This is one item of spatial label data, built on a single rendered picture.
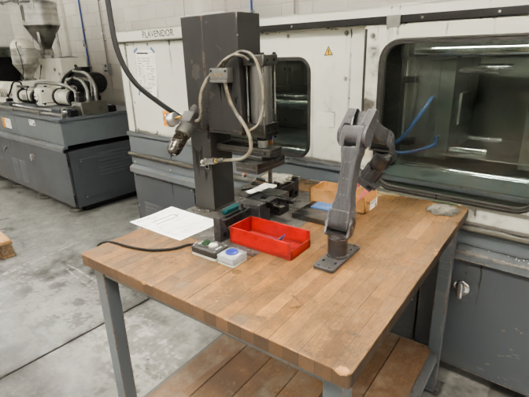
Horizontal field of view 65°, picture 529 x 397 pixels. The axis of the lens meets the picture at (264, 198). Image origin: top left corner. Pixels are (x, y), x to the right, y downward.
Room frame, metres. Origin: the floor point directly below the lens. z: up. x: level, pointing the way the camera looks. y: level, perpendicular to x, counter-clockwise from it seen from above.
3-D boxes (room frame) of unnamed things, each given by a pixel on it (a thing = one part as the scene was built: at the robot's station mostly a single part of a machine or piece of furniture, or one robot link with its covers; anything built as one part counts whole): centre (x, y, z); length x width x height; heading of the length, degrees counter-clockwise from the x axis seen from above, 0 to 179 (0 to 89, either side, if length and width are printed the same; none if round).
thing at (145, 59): (3.01, 0.80, 1.41); 0.25 x 0.01 x 0.33; 50
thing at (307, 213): (1.53, -0.22, 0.91); 0.17 x 0.16 x 0.02; 143
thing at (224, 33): (1.61, 0.10, 1.44); 0.17 x 0.13 x 0.42; 53
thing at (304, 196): (1.60, 0.05, 0.88); 0.65 x 0.50 x 0.03; 143
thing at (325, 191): (1.64, -0.33, 0.93); 0.25 x 0.13 x 0.08; 53
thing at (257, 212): (1.53, 0.00, 0.94); 0.20 x 0.10 x 0.07; 143
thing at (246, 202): (1.53, 0.00, 0.98); 0.20 x 0.10 x 0.01; 143
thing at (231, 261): (1.16, 0.11, 0.90); 0.07 x 0.07 x 0.06; 53
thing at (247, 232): (1.27, -0.01, 0.93); 0.25 x 0.12 x 0.06; 53
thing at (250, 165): (1.56, 0.07, 1.22); 0.26 x 0.18 x 0.30; 53
